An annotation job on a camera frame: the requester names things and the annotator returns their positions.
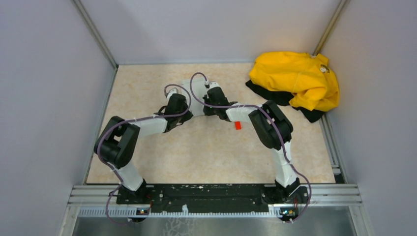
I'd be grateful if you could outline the white cardboard box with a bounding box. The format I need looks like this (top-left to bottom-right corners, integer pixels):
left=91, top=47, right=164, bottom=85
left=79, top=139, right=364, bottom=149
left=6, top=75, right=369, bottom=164
left=179, top=78, right=208, bottom=117

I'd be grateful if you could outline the aluminium frame rail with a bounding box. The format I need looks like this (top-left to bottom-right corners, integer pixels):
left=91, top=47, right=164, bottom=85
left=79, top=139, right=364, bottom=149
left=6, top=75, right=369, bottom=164
left=68, top=184, right=362, bottom=218

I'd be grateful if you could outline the black garment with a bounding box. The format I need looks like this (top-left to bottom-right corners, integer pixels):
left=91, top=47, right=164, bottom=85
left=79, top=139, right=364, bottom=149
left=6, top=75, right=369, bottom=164
left=245, top=80, right=325, bottom=123

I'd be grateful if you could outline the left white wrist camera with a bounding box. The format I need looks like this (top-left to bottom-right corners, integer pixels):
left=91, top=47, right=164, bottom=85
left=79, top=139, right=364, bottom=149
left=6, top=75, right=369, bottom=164
left=166, top=88, right=178, bottom=99

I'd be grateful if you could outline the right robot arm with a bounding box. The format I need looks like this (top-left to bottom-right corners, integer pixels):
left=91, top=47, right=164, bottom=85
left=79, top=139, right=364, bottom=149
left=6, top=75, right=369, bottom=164
left=203, top=87, right=300, bottom=203

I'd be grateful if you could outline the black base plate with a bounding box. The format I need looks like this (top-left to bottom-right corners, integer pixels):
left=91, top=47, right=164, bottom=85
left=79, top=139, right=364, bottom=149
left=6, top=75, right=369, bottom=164
left=116, top=184, right=308, bottom=213

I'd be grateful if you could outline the yellow garment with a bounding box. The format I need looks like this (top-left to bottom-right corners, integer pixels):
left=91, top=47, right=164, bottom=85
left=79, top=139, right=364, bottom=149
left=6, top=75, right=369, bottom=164
left=249, top=51, right=340, bottom=112

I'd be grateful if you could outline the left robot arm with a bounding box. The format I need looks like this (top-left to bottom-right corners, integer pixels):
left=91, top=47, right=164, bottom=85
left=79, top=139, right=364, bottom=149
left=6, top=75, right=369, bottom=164
left=94, top=93, right=193, bottom=204

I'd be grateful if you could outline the small red block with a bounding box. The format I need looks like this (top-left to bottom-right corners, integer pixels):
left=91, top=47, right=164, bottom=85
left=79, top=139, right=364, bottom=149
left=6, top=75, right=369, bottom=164
left=234, top=121, right=242, bottom=130

